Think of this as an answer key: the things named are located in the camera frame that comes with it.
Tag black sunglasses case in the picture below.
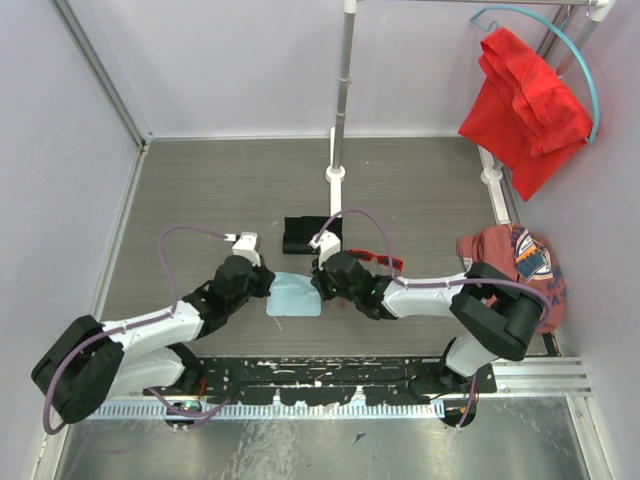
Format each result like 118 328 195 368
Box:
282 215 329 255

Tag teal clothes hanger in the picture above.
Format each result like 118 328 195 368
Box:
470 5 601 143

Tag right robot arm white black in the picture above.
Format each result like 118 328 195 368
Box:
311 251 551 394

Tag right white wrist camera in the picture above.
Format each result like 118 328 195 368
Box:
309 230 342 267

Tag red cloth on hanger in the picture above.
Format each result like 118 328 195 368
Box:
458 27 593 201

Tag aluminium frame rail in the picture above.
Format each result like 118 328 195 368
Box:
50 0 147 149

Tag silver garment rack pole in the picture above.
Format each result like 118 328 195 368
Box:
333 0 614 167

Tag light blue cleaning cloth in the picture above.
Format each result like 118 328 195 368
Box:
266 272 322 317

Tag faded red printed t-shirt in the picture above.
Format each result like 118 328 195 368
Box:
456 223 567 334

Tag white rack foot right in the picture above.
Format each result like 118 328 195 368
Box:
478 146 511 224

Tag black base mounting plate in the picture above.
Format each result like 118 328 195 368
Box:
82 339 496 407

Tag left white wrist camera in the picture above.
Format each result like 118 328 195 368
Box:
224 232 262 267

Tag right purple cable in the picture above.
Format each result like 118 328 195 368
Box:
314 208 551 429

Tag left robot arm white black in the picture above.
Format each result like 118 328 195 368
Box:
31 255 275 425

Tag red sunglasses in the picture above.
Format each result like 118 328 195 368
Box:
348 249 404 274

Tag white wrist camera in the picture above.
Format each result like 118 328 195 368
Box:
224 232 262 267
309 230 342 267

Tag silver right rack pole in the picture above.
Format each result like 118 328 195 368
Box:
536 5 600 77

